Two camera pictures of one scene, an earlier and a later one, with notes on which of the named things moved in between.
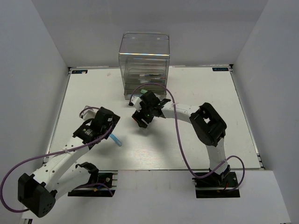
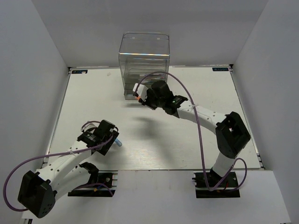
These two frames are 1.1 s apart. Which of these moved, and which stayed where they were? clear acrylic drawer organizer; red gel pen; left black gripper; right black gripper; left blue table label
Moved: left black gripper; right black gripper
Stayed: clear acrylic drawer organizer; left blue table label; red gel pen
